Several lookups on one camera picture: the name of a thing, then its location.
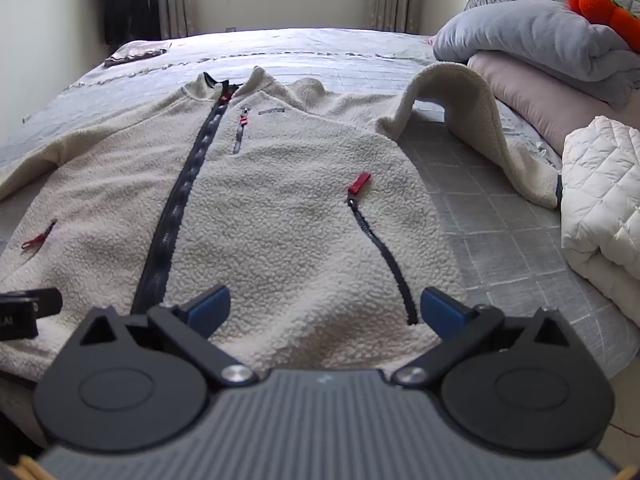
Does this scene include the grey checked bed blanket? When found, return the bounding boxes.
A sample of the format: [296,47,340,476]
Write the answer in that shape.
[0,27,640,411]

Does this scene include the orange plush toy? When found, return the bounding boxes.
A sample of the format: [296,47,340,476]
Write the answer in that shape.
[566,0,640,53]

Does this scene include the dark hanging clothes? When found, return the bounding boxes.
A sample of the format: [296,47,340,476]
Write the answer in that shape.
[96,0,162,47]

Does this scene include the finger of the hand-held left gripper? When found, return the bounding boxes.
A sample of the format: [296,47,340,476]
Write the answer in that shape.
[0,287,64,319]

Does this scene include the beige pillow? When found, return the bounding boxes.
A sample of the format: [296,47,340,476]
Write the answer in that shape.
[469,52,640,157]

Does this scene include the white quilted duvet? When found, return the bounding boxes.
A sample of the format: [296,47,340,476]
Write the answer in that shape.
[560,115,640,329]

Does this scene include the light blue pillow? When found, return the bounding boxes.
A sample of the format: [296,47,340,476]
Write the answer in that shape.
[432,0,640,111]

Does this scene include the folded pink patterned cloth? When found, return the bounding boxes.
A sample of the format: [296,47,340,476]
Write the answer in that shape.
[104,40,172,68]

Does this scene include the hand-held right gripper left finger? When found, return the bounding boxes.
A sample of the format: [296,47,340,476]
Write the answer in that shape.
[76,284,257,389]

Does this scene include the cream fleece zip jacket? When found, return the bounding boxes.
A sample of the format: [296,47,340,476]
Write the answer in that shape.
[0,62,561,386]

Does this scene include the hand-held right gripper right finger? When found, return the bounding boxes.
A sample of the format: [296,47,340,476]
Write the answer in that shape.
[392,287,574,389]

